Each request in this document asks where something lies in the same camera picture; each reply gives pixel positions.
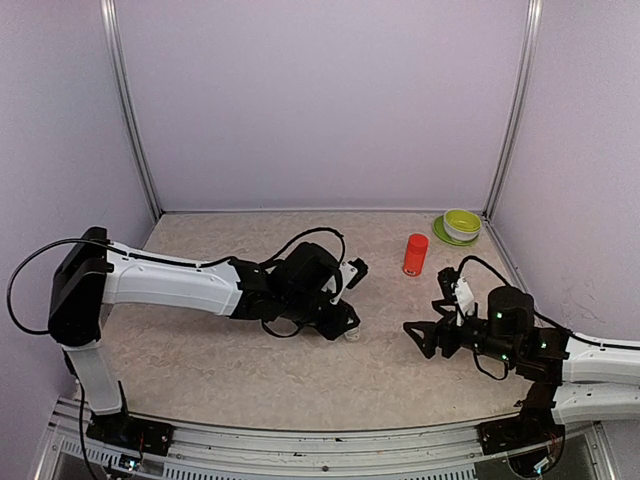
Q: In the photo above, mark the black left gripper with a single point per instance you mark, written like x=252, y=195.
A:
x=336, y=327

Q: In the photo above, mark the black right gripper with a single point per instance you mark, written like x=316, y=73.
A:
x=446, y=326

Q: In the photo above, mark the small white pill bottle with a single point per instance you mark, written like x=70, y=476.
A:
x=352, y=335

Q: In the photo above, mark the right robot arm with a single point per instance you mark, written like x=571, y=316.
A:
x=573, y=377

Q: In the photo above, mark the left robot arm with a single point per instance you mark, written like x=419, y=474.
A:
x=302, y=283

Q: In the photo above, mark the orange pill bottle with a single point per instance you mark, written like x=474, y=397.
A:
x=415, y=254

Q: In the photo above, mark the green plate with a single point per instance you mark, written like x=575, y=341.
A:
x=438, y=229

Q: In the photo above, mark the white bowl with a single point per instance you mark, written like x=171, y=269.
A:
x=460, y=233

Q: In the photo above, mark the lime green bowl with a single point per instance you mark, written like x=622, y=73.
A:
x=463, y=221

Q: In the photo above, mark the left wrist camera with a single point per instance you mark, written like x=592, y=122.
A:
x=351, y=273

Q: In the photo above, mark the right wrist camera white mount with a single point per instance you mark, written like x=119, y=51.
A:
x=457, y=296

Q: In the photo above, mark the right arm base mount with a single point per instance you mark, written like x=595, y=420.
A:
x=533, y=424

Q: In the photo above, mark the front aluminium rail base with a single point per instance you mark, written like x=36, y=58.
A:
x=200, y=450

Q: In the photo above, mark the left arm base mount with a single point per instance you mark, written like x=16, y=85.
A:
x=131, y=432

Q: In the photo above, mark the right aluminium frame post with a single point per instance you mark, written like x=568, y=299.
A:
x=523, y=74

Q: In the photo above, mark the aluminium frame post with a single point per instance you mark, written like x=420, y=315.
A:
x=523, y=74
x=109, y=16

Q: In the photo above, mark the left aluminium frame post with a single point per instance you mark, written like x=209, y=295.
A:
x=109, y=16

